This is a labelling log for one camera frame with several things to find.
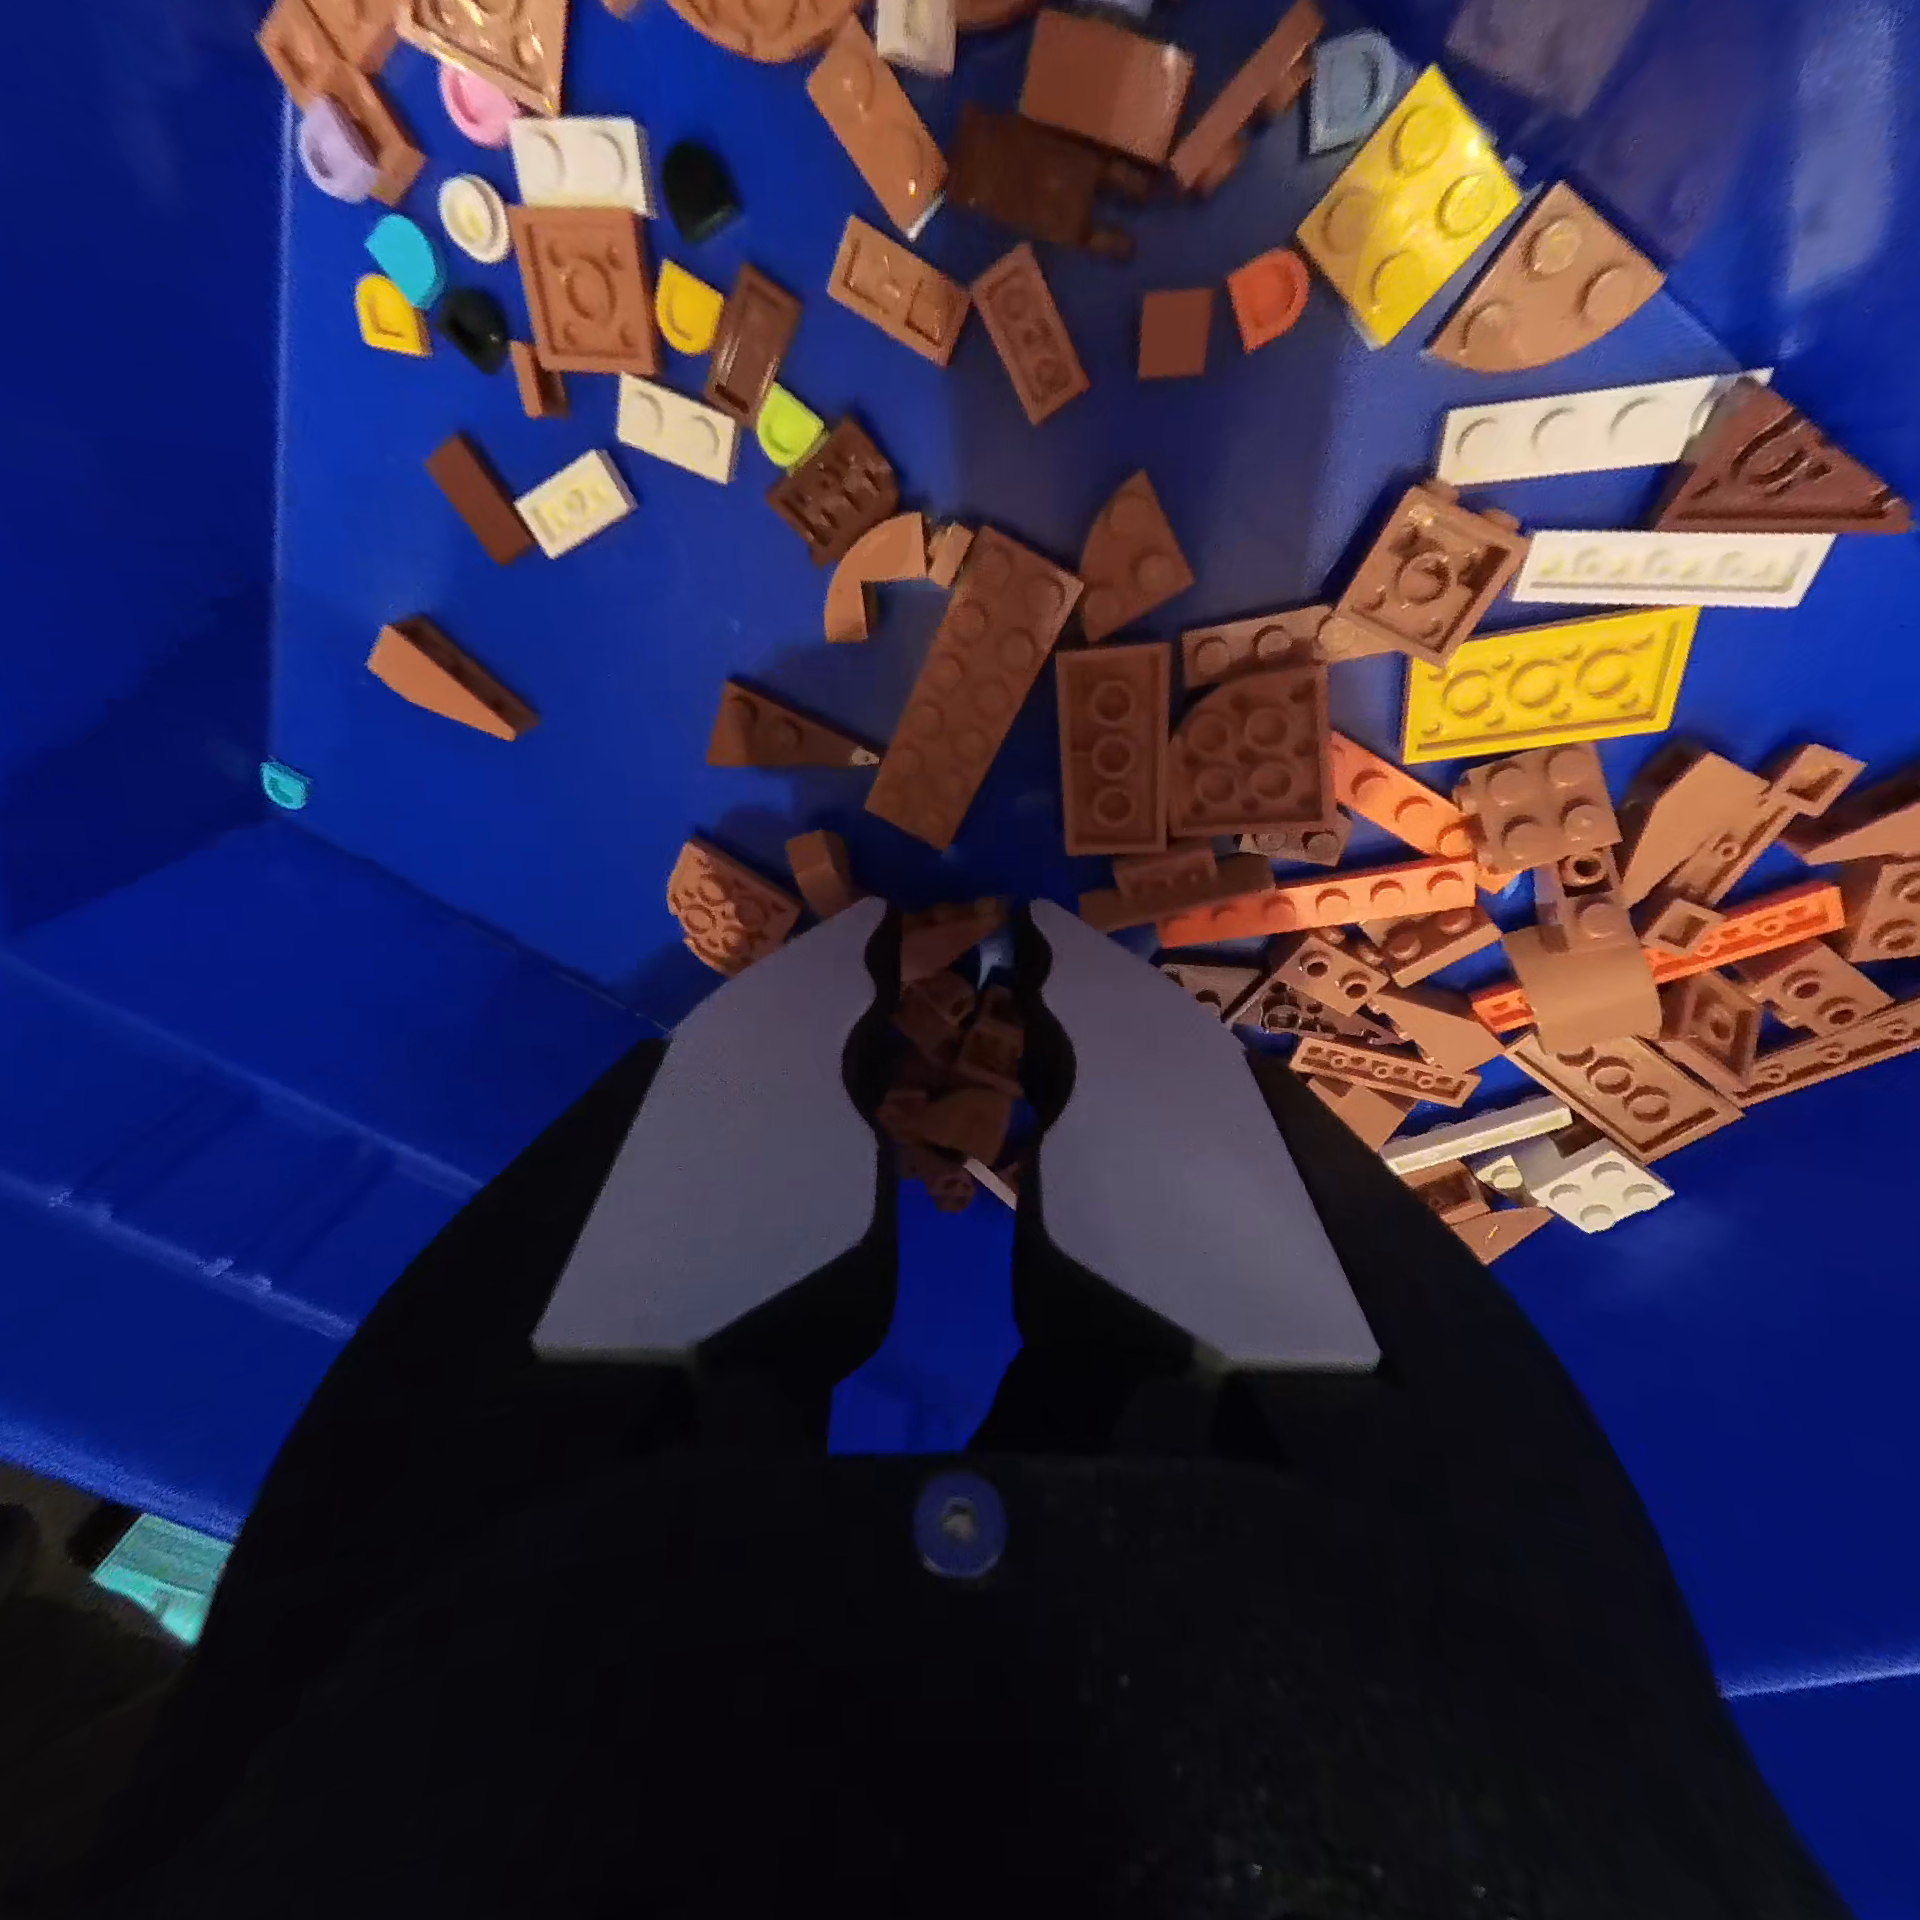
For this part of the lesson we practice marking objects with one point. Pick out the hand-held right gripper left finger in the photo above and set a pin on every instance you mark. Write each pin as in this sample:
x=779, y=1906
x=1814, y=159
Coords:
x=720, y=1171

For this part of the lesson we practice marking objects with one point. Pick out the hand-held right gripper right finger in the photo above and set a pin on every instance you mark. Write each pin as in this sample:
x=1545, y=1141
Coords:
x=1185, y=1185

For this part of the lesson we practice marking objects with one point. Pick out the blue plastic bin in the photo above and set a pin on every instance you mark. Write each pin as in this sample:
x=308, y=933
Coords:
x=450, y=974

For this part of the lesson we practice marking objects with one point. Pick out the pile of lego pieces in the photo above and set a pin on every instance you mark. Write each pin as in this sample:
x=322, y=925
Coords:
x=974, y=690

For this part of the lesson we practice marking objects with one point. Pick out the brown lego wedge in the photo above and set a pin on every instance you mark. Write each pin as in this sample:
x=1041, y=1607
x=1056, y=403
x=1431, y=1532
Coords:
x=450, y=682

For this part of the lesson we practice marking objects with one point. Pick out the cyan lego tile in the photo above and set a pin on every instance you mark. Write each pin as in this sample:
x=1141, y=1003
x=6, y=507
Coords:
x=285, y=784

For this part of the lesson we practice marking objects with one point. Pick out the yellow rectangular lego plate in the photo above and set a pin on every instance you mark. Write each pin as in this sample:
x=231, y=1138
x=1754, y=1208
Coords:
x=1545, y=686

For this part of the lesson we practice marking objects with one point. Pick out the small white lego plate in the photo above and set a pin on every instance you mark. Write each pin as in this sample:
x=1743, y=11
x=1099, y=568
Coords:
x=574, y=503

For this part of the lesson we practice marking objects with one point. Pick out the dark brown lego slope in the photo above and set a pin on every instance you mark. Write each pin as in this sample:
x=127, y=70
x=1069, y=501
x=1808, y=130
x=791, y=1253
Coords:
x=476, y=501

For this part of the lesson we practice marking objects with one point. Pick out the long white lego plate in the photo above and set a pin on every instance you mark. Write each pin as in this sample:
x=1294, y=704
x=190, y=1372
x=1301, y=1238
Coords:
x=1575, y=428
x=1672, y=570

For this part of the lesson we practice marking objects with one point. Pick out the small yellow lego tile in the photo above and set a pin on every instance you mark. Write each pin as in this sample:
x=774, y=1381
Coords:
x=391, y=314

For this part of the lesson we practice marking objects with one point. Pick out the yellow square lego plate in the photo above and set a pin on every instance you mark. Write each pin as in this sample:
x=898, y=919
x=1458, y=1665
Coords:
x=1403, y=203

